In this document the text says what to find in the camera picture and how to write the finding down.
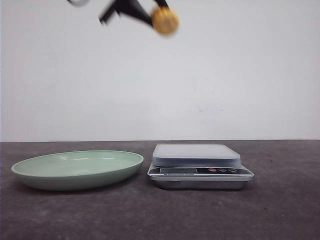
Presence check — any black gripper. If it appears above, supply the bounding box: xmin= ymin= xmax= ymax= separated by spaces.
xmin=98 ymin=0 xmax=169 ymax=26

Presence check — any yellow corn cob piece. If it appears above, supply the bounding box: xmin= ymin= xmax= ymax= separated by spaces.
xmin=150 ymin=6 xmax=180 ymax=36

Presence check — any silver digital kitchen scale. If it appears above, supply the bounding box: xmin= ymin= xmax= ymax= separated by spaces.
xmin=147 ymin=143 xmax=255 ymax=190

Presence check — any light green oval plate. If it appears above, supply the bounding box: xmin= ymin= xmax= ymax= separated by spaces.
xmin=11 ymin=150 xmax=144 ymax=191

